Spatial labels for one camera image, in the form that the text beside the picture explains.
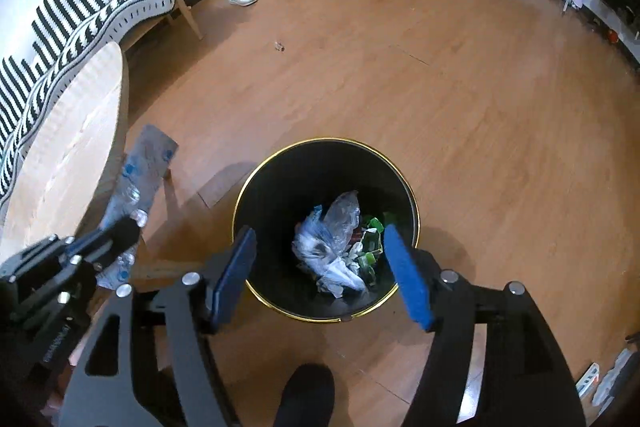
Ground wet wipes packet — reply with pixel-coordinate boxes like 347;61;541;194
95;124;180;290

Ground black trash bin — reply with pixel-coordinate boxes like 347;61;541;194
231;138;421;324

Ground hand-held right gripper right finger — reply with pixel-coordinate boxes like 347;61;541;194
382;224;587;427

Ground person's black shoe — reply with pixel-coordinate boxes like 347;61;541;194
272;363;336;427

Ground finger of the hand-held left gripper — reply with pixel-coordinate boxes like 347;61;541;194
67;216;142;269

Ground clear plastic wrap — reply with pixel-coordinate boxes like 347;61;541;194
295;190;362;268

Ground black white striped sofa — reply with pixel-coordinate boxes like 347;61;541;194
0;0;176;208

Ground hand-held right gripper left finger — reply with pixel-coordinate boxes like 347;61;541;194
59;227;258;427

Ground white power strip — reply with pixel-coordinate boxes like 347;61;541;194
575;362;601;398

